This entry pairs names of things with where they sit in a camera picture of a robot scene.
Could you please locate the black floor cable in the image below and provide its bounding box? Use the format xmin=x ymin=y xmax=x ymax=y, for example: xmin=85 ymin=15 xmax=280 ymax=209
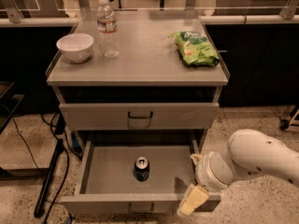
xmin=0 ymin=105 xmax=82 ymax=224

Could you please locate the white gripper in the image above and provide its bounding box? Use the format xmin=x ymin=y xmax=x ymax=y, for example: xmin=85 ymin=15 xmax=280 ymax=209
xmin=177 ymin=152 xmax=233 ymax=217

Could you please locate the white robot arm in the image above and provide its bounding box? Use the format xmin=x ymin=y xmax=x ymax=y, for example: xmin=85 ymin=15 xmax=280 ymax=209
xmin=177 ymin=129 xmax=299 ymax=217

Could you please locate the clear plastic water bottle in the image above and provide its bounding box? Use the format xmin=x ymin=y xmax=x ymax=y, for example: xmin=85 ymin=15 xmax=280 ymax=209
xmin=96 ymin=0 xmax=120 ymax=59

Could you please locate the black caster wheel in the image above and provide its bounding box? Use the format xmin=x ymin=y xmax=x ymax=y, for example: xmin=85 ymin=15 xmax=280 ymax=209
xmin=279 ymin=119 xmax=290 ymax=131

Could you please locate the black table leg base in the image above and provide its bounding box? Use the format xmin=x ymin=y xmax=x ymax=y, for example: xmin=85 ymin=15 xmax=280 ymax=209
xmin=34 ymin=139 xmax=64 ymax=218

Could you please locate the blue pepsi can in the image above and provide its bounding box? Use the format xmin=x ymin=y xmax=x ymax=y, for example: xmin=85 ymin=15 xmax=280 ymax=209
xmin=134 ymin=157 xmax=150 ymax=181

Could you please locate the green chip bag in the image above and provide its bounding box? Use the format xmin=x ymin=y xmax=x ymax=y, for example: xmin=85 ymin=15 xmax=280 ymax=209
xmin=168 ymin=31 xmax=220 ymax=67

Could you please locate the white bowl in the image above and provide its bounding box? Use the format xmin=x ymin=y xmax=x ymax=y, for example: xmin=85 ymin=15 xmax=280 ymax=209
xmin=56 ymin=34 xmax=94 ymax=63

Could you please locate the open grey lower drawer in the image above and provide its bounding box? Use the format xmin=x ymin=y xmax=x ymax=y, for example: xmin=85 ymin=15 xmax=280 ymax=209
xmin=60 ymin=139 xmax=222 ymax=216

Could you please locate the grey upper drawer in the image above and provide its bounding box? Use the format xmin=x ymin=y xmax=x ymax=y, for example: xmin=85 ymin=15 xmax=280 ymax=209
xmin=60 ymin=103 xmax=219 ymax=131

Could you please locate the grey drawer cabinet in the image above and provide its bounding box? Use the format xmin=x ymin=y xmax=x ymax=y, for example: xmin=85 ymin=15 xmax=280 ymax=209
xmin=48 ymin=10 xmax=229 ymax=142

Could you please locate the white rail bar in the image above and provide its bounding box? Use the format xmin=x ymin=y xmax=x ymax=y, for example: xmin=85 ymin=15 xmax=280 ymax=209
xmin=0 ymin=14 xmax=299 ymax=28

